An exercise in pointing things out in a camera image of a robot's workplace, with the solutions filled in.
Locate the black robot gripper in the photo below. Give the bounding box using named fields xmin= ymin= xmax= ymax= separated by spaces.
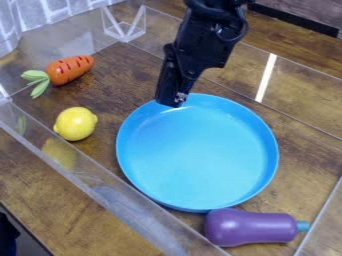
xmin=155 ymin=8 xmax=248 ymax=108

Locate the blue round tray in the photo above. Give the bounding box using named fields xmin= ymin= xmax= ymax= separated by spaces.
xmin=117 ymin=94 xmax=280 ymax=212

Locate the yellow toy lemon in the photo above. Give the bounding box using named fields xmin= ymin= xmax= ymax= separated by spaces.
xmin=54 ymin=107 xmax=98 ymax=141

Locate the purple toy eggplant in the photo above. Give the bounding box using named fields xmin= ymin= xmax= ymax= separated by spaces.
xmin=205 ymin=208 xmax=310 ymax=247

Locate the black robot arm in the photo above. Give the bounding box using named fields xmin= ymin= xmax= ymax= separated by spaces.
xmin=155 ymin=0 xmax=256 ymax=108

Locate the orange toy carrot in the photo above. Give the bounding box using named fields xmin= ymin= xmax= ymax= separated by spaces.
xmin=22 ymin=55 xmax=95 ymax=99

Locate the clear acrylic enclosure wall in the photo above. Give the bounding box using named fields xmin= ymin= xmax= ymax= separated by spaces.
xmin=0 ymin=3 xmax=342 ymax=256

